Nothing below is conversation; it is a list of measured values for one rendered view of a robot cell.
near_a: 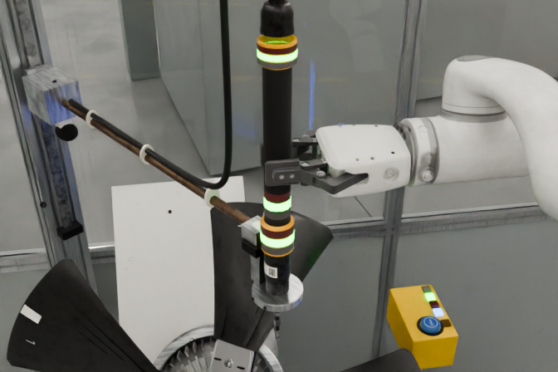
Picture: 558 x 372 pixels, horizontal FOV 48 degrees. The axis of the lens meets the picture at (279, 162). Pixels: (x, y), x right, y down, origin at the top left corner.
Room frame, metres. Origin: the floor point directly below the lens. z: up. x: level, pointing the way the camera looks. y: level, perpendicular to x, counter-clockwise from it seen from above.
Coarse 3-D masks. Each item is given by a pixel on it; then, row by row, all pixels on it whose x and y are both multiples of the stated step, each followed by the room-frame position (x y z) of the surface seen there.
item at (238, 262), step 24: (216, 216) 0.88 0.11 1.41; (216, 240) 0.85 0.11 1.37; (240, 240) 0.83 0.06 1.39; (312, 240) 0.79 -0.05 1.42; (216, 264) 0.82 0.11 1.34; (240, 264) 0.80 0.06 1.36; (312, 264) 0.76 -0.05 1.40; (216, 288) 0.80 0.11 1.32; (240, 288) 0.77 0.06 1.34; (216, 312) 0.77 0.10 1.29; (240, 312) 0.74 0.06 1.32; (264, 312) 0.72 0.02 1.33; (216, 336) 0.74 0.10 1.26; (240, 336) 0.71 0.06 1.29; (264, 336) 0.69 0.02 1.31
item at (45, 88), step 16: (32, 80) 1.09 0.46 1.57; (48, 80) 1.09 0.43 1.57; (64, 80) 1.09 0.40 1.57; (32, 96) 1.08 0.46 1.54; (48, 96) 1.04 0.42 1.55; (64, 96) 1.06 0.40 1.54; (80, 96) 1.08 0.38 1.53; (32, 112) 1.09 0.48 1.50; (48, 112) 1.04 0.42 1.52; (64, 112) 1.06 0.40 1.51
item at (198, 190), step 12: (72, 108) 1.03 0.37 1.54; (108, 132) 0.94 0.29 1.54; (132, 144) 0.89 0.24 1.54; (156, 168) 0.83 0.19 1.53; (168, 168) 0.82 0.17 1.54; (180, 180) 0.79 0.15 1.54; (204, 192) 0.75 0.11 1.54; (216, 204) 0.73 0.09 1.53; (228, 204) 0.72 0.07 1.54; (240, 216) 0.69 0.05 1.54
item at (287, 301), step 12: (252, 228) 0.67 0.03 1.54; (252, 240) 0.66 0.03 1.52; (252, 252) 0.65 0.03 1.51; (252, 264) 0.66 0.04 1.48; (252, 276) 0.66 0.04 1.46; (264, 276) 0.66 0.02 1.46; (252, 288) 0.64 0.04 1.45; (264, 288) 0.64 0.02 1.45; (300, 288) 0.64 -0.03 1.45; (252, 300) 0.63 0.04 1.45; (264, 300) 0.62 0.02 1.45; (276, 300) 0.62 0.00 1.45; (288, 300) 0.62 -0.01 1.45; (300, 300) 0.63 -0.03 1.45
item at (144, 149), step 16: (224, 0) 0.71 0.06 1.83; (224, 16) 0.71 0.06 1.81; (224, 32) 0.71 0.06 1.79; (224, 48) 0.71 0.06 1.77; (224, 64) 0.71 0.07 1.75; (224, 80) 0.71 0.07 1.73; (224, 96) 0.71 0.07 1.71; (96, 112) 0.99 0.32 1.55; (224, 112) 0.71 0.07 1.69; (112, 128) 0.93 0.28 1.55; (144, 160) 0.86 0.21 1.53; (160, 160) 0.83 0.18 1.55; (224, 160) 0.71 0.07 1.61; (192, 176) 0.77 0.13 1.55; (224, 176) 0.71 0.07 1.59; (208, 192) 0.74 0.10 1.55
